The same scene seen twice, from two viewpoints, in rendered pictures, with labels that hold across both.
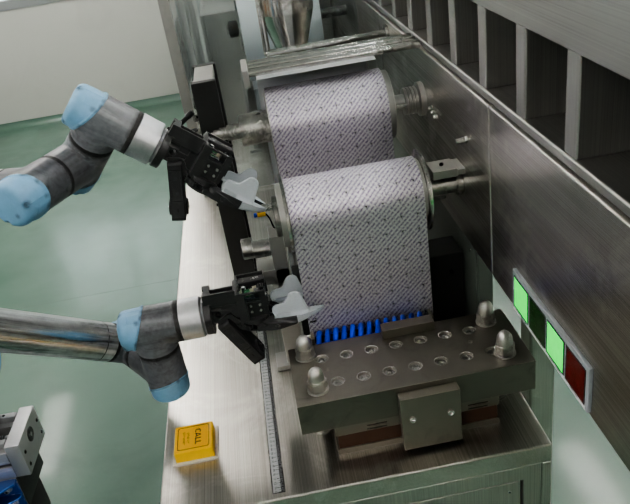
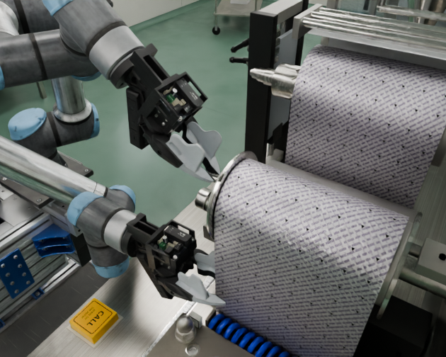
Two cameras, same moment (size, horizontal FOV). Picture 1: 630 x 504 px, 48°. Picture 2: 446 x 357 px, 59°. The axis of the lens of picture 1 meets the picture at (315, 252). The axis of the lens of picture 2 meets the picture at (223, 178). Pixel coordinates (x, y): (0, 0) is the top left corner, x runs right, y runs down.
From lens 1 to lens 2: 81 cm
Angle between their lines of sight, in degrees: 31
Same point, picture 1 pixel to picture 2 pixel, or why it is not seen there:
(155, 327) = (88, 224)
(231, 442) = (115, 341)
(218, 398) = (149, 290)
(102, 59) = not seen: outside the picture
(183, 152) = (144, 85)
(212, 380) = not seen: hidden behind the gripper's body
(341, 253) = (258, 273)
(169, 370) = (99, 257)
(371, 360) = not seen: outside the picture
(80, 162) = (59, 52)
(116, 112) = (83, 13)
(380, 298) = (288, 333)
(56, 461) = (172, 212)
